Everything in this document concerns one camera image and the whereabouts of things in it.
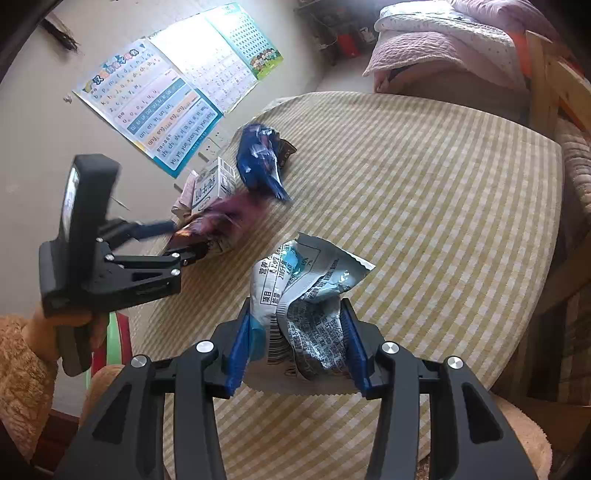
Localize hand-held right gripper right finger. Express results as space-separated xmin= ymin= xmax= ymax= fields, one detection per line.
xmin=339 ymin=298 xmax=539 ymax=480

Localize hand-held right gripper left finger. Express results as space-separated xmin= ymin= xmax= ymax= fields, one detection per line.
xmin=60 ymin=300 xmax=259 ymax=480

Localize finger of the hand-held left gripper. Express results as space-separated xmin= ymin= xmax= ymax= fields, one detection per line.
xmin=91 ymin=241 xmax=212 ymax=311
xmin=99 ymin=217 xmax=176 ymax=253

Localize white silver wrapper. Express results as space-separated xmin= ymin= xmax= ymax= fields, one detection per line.
xmin=245 ymin=232 xmax=377 ymax=395

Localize green bin with red inside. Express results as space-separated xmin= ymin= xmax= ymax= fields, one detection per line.
xmin=85 ymin=311 xmax=127 ymax=388

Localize pink purple snack packet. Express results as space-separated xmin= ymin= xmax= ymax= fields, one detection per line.
xmin=168 ymin=191 xmax=273 ymax=254

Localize person's left hand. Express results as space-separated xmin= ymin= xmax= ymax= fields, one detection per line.
xmin=22 ymin=310 xmax=110 ymax=364

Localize pale pink torn wrapper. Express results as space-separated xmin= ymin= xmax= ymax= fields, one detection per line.
xmin=172 ymin=170 xmax=199 ymax=217

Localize grey white milk carton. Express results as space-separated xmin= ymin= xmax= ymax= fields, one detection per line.
xmin=189 ymin=157 xmax=237 ymax=215

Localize blue snack wrapper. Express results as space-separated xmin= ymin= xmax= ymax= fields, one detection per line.
xmin=236 ymin=122 xmax=296 ymax=201

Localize yellow checked tablecloth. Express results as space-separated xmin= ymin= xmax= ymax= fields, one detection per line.
xmin=124 ymin=91 xmax=565 ymax=480

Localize fuzzy brown clothing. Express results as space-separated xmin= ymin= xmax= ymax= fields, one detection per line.
xmin=81 ymin=364 xmax=555 ymax=480

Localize dark metal shelf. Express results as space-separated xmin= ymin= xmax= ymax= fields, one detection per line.
xmin=295 ymin=0 xmax=384 ymax=65

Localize pink fleece blanket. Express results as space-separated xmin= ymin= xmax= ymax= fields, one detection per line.
xmin=362 ymin=32 xmax=462 ymax=90

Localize wooden chair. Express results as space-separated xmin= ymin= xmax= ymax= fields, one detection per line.
xmin=522 ymin=30 xmax=591 ymax=324

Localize pink folded quilts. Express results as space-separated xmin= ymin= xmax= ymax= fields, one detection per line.
xmin=375 ymin=9 xmax=527 ymax=88

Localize orange cloth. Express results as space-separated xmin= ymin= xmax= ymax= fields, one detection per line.
xmin=515 ymin=32 xmax=532 ymax=75

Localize pink pillow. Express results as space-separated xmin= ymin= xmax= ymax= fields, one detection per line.
xmin=450 ymin=0 xmax=520 ymax=28

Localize blue-edged phonics wall poster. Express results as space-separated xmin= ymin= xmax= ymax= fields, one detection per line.
xmin=74 ymin=39 xmax=225 ymax=180

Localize white chart wall poster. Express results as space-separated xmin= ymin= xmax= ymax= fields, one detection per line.
xmin=148 ymin=14 xmax=259 ymax=114

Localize green-edged wall poster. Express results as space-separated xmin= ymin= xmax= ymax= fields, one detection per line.
xmin=205 ymin=2 xmax=283 ymax=81

